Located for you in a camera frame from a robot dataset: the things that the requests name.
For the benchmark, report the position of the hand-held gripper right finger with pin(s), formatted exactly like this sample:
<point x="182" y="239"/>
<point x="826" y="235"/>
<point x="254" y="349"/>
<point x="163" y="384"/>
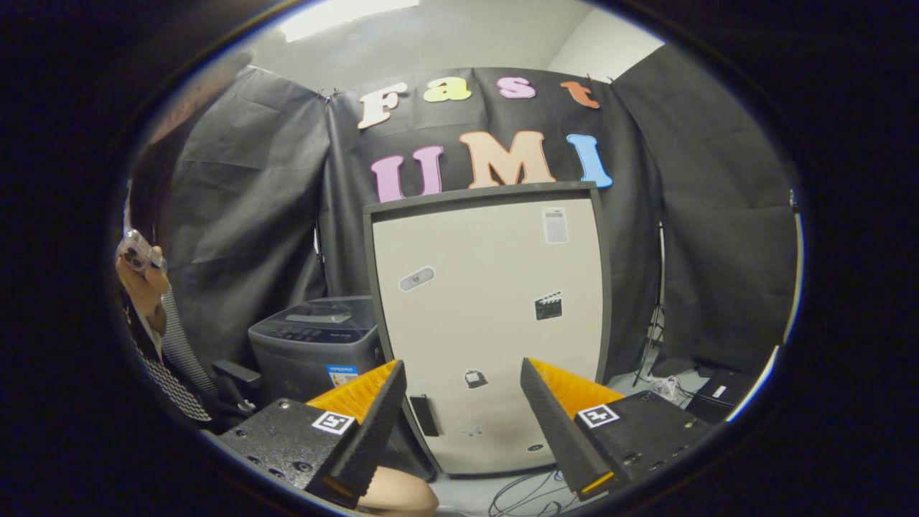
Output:
<point x="553" y="424"/>

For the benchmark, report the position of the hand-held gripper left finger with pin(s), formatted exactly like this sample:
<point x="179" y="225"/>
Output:
<point x="373" y="424"/>

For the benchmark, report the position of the grey washing machine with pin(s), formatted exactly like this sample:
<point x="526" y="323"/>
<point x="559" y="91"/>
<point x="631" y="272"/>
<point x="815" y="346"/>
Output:
<point x="301" y="366"/>

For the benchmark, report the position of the dark washing machine lid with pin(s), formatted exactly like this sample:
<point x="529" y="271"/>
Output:
<point x="323" y="310"/>

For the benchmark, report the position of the person's bare limb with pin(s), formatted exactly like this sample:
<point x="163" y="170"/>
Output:
<point x="398" y="494"/>

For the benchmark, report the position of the black office chair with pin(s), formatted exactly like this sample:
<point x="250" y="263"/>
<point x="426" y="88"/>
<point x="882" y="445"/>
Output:
<point x="237" y="380"/>

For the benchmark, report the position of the black light stand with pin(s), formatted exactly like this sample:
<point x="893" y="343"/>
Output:
<point x="655" y="323"/>

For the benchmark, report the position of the black box with white label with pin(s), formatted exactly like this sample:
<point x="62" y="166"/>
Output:
<point x="721" y="395"/>

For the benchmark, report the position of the black backdrop cloth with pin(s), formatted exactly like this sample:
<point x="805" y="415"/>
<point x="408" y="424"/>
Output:
<point x="711" y="215"/>

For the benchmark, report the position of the spotted case phone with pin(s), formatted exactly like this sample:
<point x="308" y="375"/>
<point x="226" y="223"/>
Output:
<point x="140" y="251"/>

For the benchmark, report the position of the beige cabinet with dark frame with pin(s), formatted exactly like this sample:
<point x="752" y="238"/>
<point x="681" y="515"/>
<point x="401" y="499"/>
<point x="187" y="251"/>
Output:
<point x="488" y="287"/>

